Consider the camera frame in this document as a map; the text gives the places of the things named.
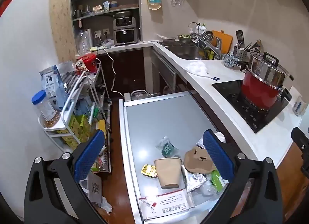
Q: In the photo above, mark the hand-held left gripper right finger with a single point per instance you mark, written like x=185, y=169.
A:
x=217, y=151

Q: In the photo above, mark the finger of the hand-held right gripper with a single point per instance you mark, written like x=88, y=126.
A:
x=300, y=139

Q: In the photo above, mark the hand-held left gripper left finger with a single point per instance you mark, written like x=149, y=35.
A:
x=89, y=151

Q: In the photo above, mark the white tissue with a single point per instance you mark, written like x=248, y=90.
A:
x=218, y=138

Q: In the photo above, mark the green foil packet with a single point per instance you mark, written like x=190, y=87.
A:
x=217, y=180

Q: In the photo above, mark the white paper bag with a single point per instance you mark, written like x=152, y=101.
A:
x=95, y=187

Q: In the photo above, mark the silver foil wrapper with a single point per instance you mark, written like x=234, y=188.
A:
x=195, y=182

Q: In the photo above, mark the clear plastic wrap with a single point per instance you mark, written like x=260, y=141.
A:
x=208, y=190

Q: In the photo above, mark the green white sachet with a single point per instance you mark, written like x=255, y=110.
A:
x=166, y=147

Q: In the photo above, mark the brown paper cup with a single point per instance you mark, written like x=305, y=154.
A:
x=167, y=173

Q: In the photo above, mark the yellow foil tin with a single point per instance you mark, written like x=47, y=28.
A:
x=149, y=170

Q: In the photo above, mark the white printed leaflet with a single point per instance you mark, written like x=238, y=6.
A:
x=166, y=202

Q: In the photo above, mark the green tea box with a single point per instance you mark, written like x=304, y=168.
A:
x=79, y=122
x=72, y=139

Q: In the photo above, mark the yellow packet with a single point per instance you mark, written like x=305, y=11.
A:
x=101, y=126

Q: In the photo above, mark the blue packet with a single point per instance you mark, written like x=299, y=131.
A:
x=83, y=106

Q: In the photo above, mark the black induction cooktop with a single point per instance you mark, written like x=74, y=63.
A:
x=241, y=110

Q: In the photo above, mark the crumpled white plastic bag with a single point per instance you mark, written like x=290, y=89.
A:
x=106, y=205

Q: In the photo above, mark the plastic jar blue lid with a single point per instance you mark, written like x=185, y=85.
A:
x=45, y=109

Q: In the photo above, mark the red cooking pot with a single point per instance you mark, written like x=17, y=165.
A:
x=262, y=92

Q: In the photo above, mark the white metal storage cart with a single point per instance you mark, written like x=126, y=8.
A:
x=72, y=88

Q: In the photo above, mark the steel steamer pot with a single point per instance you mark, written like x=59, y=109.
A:
x=268, y=75

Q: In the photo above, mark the white floor appliance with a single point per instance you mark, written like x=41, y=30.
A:
x=138, y=94

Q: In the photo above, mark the blue white coffee bag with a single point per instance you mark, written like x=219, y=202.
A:
x=54, y=81

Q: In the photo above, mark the silver foil bag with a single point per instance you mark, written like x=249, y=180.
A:
x=70, y=71

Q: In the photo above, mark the white dishcloth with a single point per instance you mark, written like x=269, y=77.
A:
x=196, y=68

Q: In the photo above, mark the red white snack packet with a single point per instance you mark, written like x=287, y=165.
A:
x=79, y=65

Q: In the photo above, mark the red box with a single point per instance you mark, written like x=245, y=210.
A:
x=88, y=62

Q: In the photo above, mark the dark red base cabinet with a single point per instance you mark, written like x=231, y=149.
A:
x=128, y=69

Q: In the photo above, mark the blue patterned bowl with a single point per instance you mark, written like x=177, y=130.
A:
x=229, y=60

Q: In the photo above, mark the steel drawer front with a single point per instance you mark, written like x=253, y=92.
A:
x=166, y=69

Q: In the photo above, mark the green sponge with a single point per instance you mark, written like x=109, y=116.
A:
x=210, y=54

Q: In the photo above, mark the steel utensil holder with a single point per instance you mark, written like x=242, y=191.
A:
x=241, y=54

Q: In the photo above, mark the yellow cloth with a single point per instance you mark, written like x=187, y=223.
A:
x=96, y=48

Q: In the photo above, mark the steel sink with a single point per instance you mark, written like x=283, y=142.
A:
x=185, y=51

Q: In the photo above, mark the black tongs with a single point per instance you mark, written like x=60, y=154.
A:
x=248, y=46

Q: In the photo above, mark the chrome kitchen faucet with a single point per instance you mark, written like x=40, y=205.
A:
x=210, y=43

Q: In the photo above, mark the grey plastic bag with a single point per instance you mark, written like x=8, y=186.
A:
x=108, y=43

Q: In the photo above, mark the large clear water bottle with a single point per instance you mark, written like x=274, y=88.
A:
x=83, y=41

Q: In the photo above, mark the orange cutting board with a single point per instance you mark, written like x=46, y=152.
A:
x=223, y=41

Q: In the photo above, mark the small steel pot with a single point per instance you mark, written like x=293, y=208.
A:
x=207, y=35

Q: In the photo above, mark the black slotted spatula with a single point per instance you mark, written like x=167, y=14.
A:
x=239, y=36

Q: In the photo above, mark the steel bowl of greens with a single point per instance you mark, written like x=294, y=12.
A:
x=184, y=38

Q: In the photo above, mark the white bottle green cap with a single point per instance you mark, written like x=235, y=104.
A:
x=204, y=28

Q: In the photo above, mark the steel strainer bowl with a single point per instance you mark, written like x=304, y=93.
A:
x=166, y=37

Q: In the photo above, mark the white bottle black cap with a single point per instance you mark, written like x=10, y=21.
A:
x=200, y=28

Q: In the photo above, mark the silver air fryer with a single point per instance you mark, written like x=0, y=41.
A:
x=124, y=31

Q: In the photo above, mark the small curved faucet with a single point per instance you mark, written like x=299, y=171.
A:
x=193, y=23

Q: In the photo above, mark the black pitcher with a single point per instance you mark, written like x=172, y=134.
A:
x=78, y=13

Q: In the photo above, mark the clear measuring glass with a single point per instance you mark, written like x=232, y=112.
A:
x=88, y=8

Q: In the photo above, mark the pale yellow food pack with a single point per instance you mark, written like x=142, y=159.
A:
x=97, y=8

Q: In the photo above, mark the blue white carton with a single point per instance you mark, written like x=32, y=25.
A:
x=106, y=6

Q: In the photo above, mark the blue ceramic cup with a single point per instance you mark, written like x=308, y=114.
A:
x=114, y=4

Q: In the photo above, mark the wooden tray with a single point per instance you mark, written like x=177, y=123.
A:
x=128, y=6

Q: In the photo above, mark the wall power outlet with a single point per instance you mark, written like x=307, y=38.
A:
x=105, y=31
x=97, y=33

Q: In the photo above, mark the chipboard wall panel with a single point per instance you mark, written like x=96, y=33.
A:
x=60, y=21

